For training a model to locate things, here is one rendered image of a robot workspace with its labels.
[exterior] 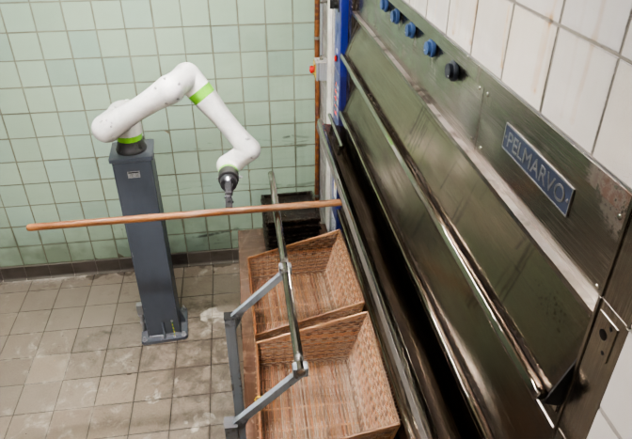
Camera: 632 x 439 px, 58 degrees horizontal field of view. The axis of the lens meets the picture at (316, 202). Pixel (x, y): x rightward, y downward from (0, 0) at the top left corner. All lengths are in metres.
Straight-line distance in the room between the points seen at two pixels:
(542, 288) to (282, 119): 2.68
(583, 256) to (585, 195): 0.09
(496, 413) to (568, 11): 0.78
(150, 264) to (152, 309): 0.32
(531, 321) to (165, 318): 2.68
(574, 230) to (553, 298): 0.14
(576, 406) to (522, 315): 0.18
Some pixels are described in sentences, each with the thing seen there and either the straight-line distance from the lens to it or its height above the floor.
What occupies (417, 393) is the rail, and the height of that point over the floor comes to 1.44.
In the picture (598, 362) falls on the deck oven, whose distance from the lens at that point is 0.94.
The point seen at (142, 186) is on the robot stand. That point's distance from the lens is 2.97.
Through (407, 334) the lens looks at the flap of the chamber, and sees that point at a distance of 1.51.
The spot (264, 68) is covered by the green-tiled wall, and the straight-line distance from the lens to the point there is 3.43.
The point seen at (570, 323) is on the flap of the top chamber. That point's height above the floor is 1.83.
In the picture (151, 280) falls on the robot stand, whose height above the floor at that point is 0.44.
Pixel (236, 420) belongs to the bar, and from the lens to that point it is 1.90.
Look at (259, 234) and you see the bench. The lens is 3.30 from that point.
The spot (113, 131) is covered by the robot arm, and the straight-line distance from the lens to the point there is 2.70.
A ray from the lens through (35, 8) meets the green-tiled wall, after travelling 3.48.
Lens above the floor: 2.47
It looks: 32 degrees down
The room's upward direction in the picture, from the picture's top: straight up
